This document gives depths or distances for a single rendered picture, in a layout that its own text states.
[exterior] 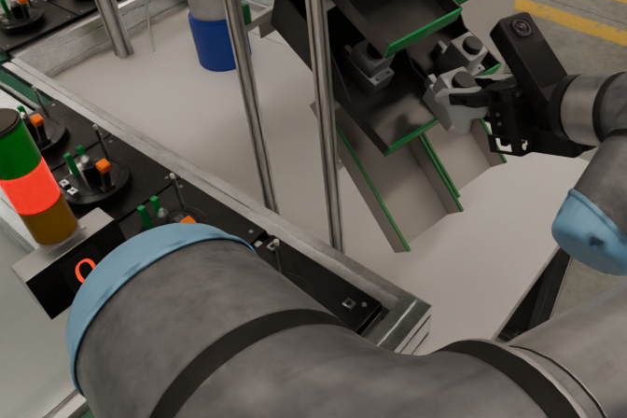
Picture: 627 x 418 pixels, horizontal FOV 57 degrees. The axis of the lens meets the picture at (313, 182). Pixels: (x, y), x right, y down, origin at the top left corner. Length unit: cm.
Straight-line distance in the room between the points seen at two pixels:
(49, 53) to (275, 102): 71
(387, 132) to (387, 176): 14
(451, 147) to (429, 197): 12
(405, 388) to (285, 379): 4
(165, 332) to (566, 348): 17
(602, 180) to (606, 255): 6
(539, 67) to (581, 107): 9
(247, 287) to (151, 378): 5
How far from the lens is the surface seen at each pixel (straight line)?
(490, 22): 243
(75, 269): 74
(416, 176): 100
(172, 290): 27
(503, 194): 126
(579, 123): 63
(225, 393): 21
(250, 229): 104
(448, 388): 22
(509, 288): 110
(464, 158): 109
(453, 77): 79
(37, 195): 67
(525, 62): 68
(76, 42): 191
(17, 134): 63
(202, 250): 29
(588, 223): 53
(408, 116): 87
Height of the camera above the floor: 173
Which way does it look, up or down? 43 degrees down
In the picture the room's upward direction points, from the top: 7 degrees counter-clockwise
